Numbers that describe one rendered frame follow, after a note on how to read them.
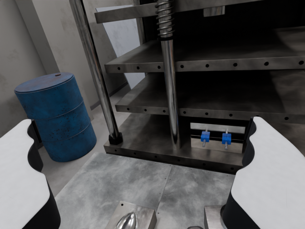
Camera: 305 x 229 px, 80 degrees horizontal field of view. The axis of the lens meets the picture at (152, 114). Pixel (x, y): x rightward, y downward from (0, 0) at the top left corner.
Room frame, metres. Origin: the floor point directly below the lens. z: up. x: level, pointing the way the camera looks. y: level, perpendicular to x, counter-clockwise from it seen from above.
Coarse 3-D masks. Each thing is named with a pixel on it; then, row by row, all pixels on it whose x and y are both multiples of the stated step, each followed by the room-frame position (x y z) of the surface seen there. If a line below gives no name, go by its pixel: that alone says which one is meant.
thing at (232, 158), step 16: (128, 128) 1.14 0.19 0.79; (144, 128) 1.11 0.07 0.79; (160, 128) 1.08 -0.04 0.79; (288, 128) 0.87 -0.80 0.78; (304, 128) 0.84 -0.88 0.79; (112, 144) 0.98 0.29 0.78; (128, 144) 0.95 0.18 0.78; (144, 144) 0.92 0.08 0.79; (160, 144) 0.90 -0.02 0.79; (304, 144) 0.71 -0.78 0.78; (160, 160) 0.82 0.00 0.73; (176, 160) 0.78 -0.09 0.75; (192, 160) 0.74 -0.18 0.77; (208, 160) 0.71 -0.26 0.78; (224, 160) 0.69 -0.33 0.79; (240, 160) 0.67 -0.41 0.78
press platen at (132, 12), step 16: (176, 0) 0.89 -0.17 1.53; (192, 0) 0.86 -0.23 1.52; (208, 0) 0.83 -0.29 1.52; (224, 0) 0.81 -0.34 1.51; (240, 0) 0.78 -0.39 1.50; (256, 0) 0.76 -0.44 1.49; (96, 16) 1.06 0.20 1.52; (112, 16) 1.02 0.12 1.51; (128, 16) 0.98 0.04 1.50; (144, 16) 0.95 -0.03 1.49
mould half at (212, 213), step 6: (204, 210) 0.38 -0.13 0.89; (210, 210) 0.36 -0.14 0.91; (216, 210) 0.36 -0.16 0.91; (204, 216) 0.38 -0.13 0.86; (210, 216) 0.34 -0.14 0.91; (216, 216) 0.34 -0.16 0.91; (204, 222) 0.37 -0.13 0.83; (210, 222) 0.33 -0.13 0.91; (216, 222) 0.32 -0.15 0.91; (210, 228) 0.31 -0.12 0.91; (216, 228) 0.31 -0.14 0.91; (222, 228) 0.30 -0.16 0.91
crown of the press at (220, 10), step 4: (208, 8) 1.06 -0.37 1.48; (212, 8) 1.04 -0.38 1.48; (216, 8) 1.04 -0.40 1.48; (220, 8) 1.04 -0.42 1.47; (224, 8) 1.05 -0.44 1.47; (204, 12) 1.08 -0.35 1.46; (208, 12) 1.06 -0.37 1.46; (212, 12) 1.04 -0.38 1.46; (216, 12) 1.04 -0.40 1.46; (220, 12) 1.04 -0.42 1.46; (224, 12) 1.05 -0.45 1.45; (204, 16) 1.08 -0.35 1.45
